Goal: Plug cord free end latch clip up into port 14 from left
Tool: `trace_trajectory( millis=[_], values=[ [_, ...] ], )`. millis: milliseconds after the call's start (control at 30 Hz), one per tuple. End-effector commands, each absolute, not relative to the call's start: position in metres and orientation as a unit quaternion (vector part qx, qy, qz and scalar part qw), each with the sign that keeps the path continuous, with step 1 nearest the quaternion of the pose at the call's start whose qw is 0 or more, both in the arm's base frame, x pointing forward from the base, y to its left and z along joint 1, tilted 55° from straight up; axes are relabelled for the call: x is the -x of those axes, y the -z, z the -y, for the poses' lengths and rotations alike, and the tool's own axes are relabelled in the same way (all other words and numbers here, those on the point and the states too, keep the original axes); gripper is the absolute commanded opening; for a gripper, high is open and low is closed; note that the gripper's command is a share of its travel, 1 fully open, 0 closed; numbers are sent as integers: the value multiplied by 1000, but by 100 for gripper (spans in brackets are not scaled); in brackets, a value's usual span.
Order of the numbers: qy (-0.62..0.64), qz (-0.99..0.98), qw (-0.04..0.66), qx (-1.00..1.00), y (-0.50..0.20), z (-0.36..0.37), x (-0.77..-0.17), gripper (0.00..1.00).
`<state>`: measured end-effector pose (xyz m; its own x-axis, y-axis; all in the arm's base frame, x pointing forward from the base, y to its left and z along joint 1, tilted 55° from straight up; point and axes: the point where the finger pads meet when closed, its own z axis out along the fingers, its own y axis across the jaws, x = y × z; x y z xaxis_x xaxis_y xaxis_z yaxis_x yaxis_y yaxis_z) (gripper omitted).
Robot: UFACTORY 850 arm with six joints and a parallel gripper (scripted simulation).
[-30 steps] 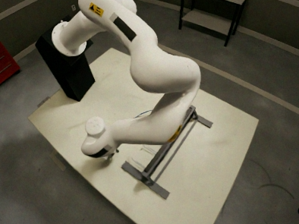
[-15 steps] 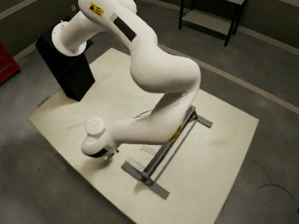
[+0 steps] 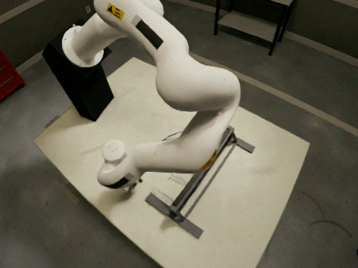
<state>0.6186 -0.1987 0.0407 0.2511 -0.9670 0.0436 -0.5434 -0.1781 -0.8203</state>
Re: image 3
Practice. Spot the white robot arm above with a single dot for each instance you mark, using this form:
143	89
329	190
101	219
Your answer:
182	83

